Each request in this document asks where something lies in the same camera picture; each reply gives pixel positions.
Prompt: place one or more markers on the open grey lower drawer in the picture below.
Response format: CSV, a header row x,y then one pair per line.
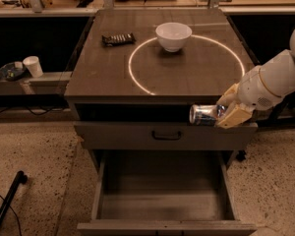
x,y
164,193

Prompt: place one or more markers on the black drawer handle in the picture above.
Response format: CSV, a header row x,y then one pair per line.
x,y
176,136

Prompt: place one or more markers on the white ceramic bowl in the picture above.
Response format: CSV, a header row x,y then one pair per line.
x,y
173,36

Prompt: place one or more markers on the dark round dish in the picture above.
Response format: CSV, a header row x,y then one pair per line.
x,y
12,71

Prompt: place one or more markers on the dark snack bar wrapper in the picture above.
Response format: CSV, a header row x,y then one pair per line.
x,y
118,39

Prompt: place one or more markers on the silver blue redbull can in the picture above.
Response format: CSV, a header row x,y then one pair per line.
x,y
206,115

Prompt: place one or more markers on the black floor bar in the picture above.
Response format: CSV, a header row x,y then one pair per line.
x,y
20,178

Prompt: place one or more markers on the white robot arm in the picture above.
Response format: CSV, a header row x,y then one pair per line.
x,y
260,89

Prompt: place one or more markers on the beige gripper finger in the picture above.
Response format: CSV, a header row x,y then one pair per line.
x,y
236,114
230,96

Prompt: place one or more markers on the white paper cup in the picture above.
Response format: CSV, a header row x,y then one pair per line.
x,y
33,65

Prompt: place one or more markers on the black cabinet caster wheel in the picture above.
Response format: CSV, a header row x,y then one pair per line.
x,y
241,155

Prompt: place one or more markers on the closed grey upper drawer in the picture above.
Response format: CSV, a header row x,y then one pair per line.
x,y
137,136

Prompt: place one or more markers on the grey drawer cabinet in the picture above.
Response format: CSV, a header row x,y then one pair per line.
x,y
142,82

